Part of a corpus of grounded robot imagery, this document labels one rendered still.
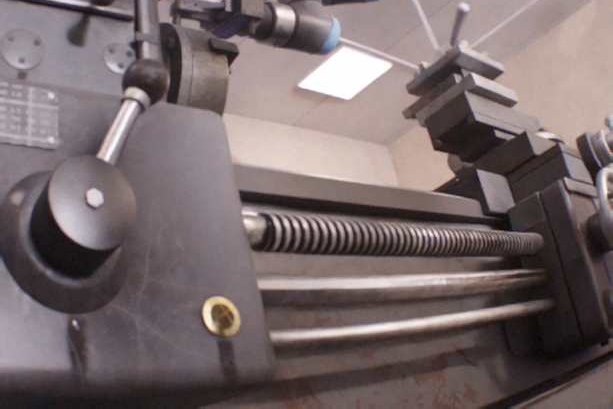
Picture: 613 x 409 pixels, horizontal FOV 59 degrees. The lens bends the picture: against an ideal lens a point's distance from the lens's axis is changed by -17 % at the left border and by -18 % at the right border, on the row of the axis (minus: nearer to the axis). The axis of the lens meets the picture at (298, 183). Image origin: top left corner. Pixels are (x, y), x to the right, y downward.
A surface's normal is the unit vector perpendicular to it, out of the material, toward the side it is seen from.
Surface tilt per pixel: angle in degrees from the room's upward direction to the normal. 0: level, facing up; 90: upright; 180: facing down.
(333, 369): 90
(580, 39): 90
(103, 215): 90
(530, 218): 90
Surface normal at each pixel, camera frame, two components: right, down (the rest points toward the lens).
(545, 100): -0.76, -0.11
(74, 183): 0.61, -0.44
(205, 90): 0.64, 0.04
